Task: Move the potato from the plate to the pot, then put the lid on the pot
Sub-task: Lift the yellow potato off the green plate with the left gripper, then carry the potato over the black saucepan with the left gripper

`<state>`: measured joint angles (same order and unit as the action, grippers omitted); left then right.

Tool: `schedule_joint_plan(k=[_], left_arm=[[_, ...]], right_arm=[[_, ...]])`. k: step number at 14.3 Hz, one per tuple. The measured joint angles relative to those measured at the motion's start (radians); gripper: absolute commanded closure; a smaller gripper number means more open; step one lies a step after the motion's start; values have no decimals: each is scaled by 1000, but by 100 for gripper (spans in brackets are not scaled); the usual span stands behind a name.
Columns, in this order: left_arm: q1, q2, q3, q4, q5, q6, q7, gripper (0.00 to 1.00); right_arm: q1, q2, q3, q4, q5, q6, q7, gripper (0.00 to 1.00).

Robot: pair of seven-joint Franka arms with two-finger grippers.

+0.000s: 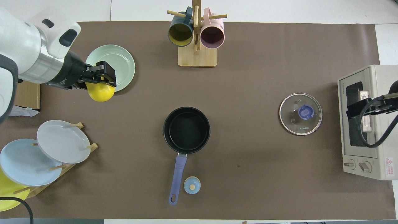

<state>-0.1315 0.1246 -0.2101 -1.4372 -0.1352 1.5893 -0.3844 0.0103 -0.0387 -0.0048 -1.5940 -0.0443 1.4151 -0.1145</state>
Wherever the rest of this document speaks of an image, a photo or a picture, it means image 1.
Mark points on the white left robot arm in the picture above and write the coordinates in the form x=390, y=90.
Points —
x=21, y=46

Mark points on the light blue plate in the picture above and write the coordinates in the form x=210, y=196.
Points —
x=25, y=165

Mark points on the yellow potato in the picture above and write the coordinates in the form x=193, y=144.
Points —
x=99, y=94

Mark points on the yellow plate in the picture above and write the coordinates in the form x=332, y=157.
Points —
x=9, y=188

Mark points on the pink ribbed mug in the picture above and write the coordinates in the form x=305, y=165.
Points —
x=212, y=36

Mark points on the dark teal mug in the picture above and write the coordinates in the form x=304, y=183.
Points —
x=180, y=34

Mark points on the white crumpled sheet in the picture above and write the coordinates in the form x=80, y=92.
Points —
x=23, y=112

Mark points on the glass lid blue knob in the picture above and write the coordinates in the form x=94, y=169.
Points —
x=289, y=119

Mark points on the grey plate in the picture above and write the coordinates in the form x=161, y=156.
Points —
x=62, y=141

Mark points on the wooden mug tree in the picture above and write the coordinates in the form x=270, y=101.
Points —
x=197, y=57

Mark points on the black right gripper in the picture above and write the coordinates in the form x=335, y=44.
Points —
x=392, y=99

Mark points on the brown table mat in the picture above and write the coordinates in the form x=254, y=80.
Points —
x=248, y=77

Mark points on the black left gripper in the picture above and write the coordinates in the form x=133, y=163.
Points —
x=70, y=71

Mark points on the beige toaster oven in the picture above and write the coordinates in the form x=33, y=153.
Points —
x=381, y=77

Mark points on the wooden two-tier shelf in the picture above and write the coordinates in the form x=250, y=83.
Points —
x=29, y=95

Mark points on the wooden plate rack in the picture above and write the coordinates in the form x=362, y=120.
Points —
x=94, y=146

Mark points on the pale green plate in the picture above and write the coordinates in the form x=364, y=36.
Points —
x=122, y=60

